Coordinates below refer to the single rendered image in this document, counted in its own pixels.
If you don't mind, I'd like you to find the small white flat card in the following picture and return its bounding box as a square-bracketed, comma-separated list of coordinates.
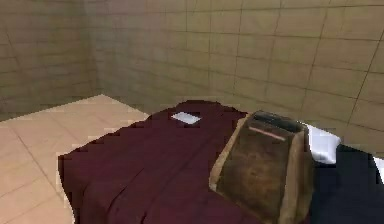
[170, 111, 202, 126]

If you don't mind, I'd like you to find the dark red covered bed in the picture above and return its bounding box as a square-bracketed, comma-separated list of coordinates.
[57, 99, 384, 224]

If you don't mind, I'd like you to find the white pillow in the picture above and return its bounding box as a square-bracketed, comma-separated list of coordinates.
[302, 122, 342, 165]

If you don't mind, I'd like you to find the dark navy pillow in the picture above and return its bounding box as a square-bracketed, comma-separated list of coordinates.
[308, 143, 384, 224]

